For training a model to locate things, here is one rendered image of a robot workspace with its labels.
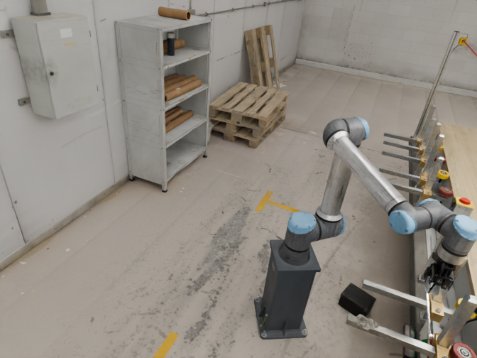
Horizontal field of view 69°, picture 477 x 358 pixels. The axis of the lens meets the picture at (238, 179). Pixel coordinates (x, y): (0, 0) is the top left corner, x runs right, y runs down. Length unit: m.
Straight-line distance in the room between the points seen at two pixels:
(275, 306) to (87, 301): 1.28
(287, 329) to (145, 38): 2.43
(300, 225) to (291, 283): 0.40
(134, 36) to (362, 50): 6.56
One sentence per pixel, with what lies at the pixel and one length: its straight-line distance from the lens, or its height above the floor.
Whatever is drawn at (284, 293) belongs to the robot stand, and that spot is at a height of 0.40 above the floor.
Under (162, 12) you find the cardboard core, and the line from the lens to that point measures 3.60.
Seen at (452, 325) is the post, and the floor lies 0.99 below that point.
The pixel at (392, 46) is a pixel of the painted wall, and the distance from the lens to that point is 8.89.
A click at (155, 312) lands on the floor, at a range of 2.57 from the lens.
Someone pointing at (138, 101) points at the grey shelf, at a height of 0.91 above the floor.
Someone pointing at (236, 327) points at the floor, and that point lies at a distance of 2.50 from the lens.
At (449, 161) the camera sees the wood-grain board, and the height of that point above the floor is 0.90.
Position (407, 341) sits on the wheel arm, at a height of 0.86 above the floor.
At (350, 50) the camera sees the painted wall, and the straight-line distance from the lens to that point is 8.97.
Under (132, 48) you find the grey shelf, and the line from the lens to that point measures 3.20.
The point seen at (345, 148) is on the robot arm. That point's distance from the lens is 1.60.
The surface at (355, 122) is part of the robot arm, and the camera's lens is 1.77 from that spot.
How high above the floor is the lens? 2.05
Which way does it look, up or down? 32 degrees down
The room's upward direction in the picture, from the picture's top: 6 degrees clockwise
